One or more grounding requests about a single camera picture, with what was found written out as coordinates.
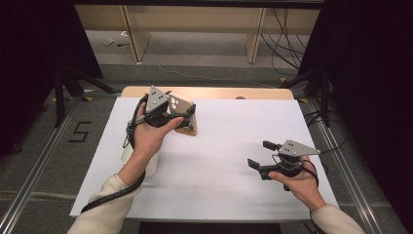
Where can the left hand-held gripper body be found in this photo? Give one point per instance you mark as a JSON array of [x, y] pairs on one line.
[[157, 100]]

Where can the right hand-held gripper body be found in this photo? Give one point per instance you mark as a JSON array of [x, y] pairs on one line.
[[293, 148]]

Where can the illustrated beige phone case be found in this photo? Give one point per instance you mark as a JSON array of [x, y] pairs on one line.
[[181, 105]]

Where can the white plastic storage box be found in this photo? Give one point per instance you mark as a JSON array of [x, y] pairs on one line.
[[152, 169]]

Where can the person's left hand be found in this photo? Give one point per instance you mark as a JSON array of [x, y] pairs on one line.
[[147, 138]]

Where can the person's right hand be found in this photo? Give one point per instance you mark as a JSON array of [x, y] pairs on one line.
[[303, 187]]

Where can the black metal stand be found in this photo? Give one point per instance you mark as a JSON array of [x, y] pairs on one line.
[[324, 97], [60, 97]]

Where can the beige wooden shelf unit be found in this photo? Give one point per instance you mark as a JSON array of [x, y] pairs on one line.
[[195, 22]]

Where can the small white floor object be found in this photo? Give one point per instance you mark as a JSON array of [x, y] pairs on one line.
[[108, 41]]

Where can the black curtain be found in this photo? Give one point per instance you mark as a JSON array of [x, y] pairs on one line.
[[29, 65], [373, 81]]

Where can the aluminium floor rail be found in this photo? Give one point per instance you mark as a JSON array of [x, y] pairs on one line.
[[344, 169], [35, 169]]

